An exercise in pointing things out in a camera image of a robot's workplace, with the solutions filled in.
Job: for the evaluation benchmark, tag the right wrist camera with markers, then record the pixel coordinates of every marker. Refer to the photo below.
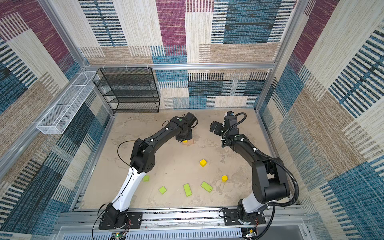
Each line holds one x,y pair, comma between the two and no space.
231,122

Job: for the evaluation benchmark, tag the black mesh wire shelf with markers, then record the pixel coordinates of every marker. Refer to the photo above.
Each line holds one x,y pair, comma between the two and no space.
128,90

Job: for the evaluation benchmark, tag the small green block tilted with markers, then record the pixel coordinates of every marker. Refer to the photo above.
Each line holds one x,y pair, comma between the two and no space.
163,190

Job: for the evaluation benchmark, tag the long green block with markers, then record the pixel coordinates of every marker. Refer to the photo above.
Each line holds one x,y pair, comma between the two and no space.
207,187
187,190

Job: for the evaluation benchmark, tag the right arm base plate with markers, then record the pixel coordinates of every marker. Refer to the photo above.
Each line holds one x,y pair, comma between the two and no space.
234,217

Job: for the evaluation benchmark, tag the long green block right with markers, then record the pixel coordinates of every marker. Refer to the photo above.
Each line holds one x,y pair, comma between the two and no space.
207,187

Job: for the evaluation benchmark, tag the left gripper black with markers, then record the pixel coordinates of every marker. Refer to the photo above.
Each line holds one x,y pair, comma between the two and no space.
190,137

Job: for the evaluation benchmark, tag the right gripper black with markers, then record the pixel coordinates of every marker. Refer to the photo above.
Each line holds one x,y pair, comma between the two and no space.
219,125

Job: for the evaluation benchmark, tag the long green block middle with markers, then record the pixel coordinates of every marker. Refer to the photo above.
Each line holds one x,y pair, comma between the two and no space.
187,190

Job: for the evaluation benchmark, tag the small green block left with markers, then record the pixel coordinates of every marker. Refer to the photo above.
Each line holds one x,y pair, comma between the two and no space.
146,178

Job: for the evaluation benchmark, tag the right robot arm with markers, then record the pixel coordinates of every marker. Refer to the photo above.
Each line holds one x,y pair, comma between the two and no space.
273,184

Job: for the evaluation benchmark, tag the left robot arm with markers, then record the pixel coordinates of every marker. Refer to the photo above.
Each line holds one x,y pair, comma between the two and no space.
142,162

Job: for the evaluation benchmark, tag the aluminium front rail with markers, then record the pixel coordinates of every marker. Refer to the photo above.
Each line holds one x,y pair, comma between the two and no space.
289,223

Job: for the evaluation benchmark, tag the yellow cylinder block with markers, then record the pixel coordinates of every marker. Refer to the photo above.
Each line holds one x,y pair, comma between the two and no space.
224,178

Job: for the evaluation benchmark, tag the natural wood block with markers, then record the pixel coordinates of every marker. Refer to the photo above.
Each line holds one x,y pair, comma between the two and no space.
190,142

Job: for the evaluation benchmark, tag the white mesh wall basket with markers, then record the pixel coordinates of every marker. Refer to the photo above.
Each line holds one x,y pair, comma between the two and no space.
60,115

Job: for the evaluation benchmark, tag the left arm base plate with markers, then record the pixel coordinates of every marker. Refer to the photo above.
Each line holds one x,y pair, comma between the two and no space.
121,221

